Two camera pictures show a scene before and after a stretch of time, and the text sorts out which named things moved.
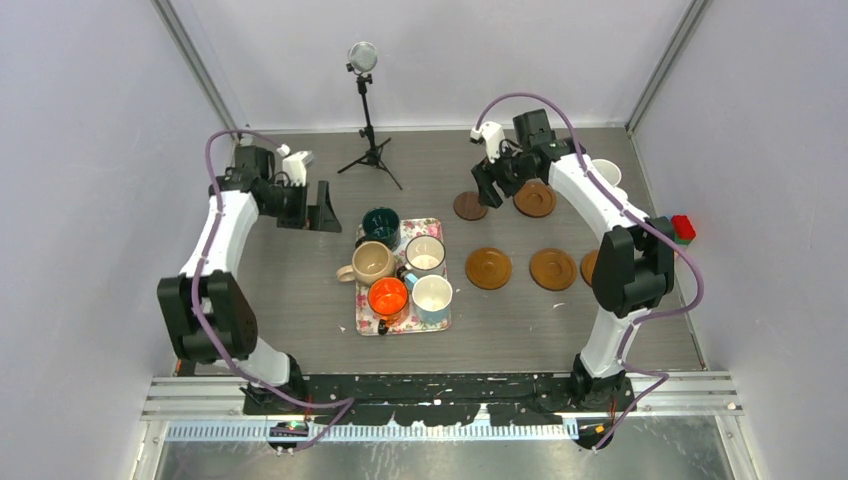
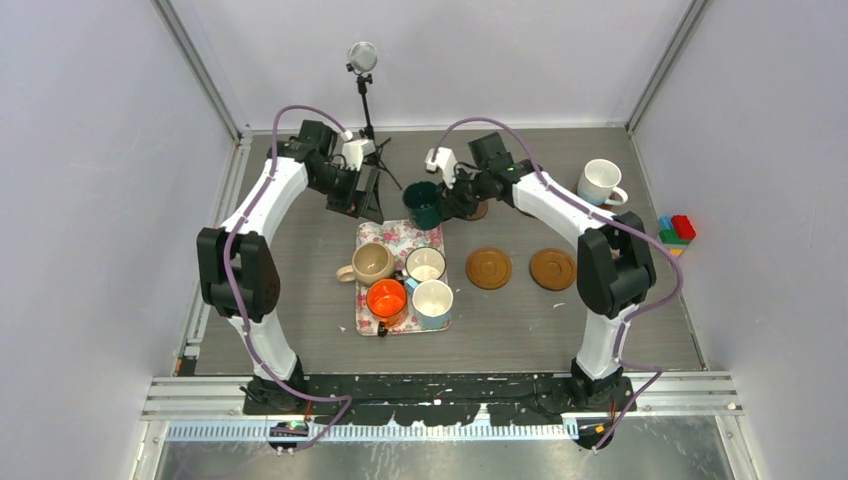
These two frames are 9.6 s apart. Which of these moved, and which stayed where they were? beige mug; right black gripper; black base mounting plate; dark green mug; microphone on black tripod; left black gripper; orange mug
Moved: dark green mug; left black gripper; right black gripper
Stayed: beige mug; black base mounting plate; orange mug; microphone on black tripod
